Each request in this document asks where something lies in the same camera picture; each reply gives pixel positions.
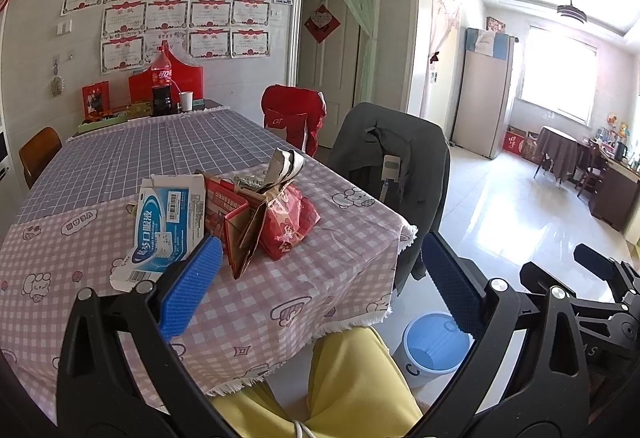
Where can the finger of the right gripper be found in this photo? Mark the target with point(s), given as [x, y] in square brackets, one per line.
[619, 276]
[538, 281]

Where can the dark wooden cabinet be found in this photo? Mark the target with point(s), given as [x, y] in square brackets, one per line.
[613, 187]

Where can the blue trash bin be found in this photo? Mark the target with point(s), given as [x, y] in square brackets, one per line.
[431, 346]

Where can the paper scrap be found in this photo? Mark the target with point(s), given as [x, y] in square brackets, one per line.
[283, 167]

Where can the white door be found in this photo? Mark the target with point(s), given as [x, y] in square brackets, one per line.
[331, 67]

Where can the yellow trouser leg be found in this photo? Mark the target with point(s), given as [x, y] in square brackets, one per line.
[355, 389]

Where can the grey jacket on chair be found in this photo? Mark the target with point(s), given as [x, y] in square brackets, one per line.
[402, 161]

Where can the blue white medicine box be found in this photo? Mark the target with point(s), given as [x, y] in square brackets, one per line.
[169, 225]

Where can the table with brown cloth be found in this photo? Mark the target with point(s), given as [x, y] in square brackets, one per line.
[558, 153]

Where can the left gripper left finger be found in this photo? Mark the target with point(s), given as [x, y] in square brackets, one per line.
[118, 376]

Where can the bright window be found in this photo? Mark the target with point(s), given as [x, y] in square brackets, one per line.
[559, 74]

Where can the red jacket on chair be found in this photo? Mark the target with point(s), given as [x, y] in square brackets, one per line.
[296, 111]

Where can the cola bottle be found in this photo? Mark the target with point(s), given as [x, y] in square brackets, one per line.
[161, 82]

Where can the red photo box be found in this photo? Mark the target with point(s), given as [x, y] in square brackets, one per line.
[96, 101]

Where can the red plastic snack bag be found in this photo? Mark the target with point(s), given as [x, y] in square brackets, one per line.
[289, 218]

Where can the wall light switch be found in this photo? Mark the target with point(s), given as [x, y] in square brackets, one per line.
[64, 27]

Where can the white refrigerator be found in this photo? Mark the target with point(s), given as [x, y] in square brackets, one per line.
[485, 100]

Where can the brown wooden chair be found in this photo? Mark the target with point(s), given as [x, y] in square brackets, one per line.
[38, 152]

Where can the ceiling lamp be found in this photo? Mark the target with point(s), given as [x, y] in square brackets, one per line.
[570, 11]

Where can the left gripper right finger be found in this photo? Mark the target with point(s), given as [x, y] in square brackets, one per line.
[525, 374]

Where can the red torn cardboard box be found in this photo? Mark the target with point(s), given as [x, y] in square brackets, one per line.
[236, 216]

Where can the white paper cup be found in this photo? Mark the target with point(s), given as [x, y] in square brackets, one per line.
[186, 101]

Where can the hanging wall ornament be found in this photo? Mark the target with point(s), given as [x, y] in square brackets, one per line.
[57, 84]

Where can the grey grid tablecloth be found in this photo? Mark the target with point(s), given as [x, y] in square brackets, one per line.
[110, 163]

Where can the green box on table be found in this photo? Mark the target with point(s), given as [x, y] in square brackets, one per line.
[110, 120]

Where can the red diamond door decoration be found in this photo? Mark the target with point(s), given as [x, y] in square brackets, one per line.
[321, 24]

